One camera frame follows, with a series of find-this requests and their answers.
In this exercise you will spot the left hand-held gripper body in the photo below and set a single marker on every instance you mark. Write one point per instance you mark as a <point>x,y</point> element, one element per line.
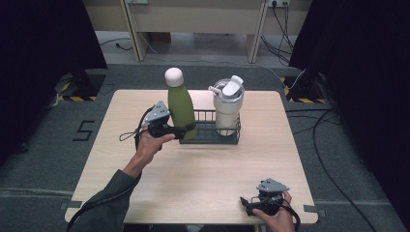
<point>157,117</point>

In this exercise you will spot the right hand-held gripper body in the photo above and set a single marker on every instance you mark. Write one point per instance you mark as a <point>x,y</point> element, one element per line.
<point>269,193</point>

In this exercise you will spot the green bottle with white cap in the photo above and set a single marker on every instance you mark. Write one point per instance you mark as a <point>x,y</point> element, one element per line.
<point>180,103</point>

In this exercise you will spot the white tumbler with lid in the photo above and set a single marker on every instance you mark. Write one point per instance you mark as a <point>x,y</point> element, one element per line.
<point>227,109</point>

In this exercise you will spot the person's right hand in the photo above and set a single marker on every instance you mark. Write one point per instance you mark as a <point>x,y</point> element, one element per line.
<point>275,220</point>

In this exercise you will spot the person's left hand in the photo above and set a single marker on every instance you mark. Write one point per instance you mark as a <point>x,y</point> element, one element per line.
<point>150,146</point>

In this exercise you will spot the grey tape patch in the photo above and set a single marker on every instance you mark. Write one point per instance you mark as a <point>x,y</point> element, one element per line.
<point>72,204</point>
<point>314,209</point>

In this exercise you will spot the black stand base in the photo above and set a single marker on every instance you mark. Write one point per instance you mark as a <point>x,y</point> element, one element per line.
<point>87,86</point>
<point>304,92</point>

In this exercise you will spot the wooden desk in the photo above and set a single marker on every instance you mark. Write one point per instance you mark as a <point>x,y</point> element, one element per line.
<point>193,19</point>

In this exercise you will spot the black curtain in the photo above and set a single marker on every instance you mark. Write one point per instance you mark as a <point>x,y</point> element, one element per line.
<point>370,71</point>
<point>35,51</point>

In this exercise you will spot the white wall socket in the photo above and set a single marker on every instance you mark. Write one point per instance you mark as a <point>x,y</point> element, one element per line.
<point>138,1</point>
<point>278,2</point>

